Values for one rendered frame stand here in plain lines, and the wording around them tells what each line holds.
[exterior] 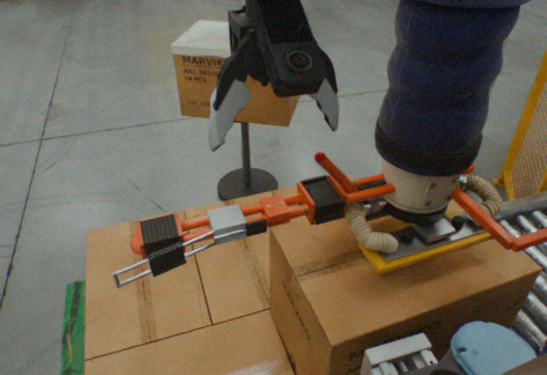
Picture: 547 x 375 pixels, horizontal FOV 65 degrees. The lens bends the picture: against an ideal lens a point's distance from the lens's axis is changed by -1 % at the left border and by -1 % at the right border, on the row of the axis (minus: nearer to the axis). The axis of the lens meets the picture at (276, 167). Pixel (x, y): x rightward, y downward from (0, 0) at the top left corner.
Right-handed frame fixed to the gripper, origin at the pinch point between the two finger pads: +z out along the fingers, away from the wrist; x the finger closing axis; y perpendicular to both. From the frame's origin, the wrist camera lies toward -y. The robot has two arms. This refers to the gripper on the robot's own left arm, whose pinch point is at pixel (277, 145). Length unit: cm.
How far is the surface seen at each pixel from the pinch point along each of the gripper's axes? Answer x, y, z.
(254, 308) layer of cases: -7, 48, 98
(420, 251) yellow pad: -38, 15, 45
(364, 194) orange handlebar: -28, 25, 34
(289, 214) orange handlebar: -9.9, 23.4, 34.0
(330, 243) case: -25, 34, 58
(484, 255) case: -62, 18, 58
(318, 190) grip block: -18.1, 27.7, 32.9
